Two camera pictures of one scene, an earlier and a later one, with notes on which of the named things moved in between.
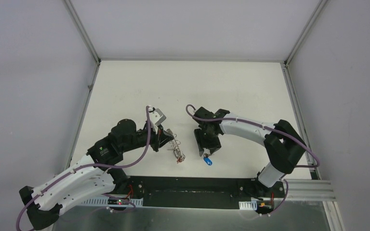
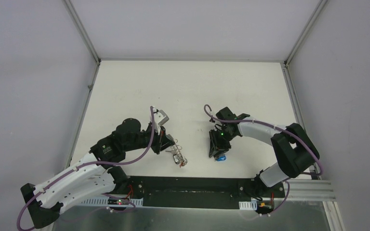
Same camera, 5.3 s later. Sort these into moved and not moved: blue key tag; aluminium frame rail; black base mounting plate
Moved: blue key tag
Not moved: black base mounting plate; aluminium frame rail
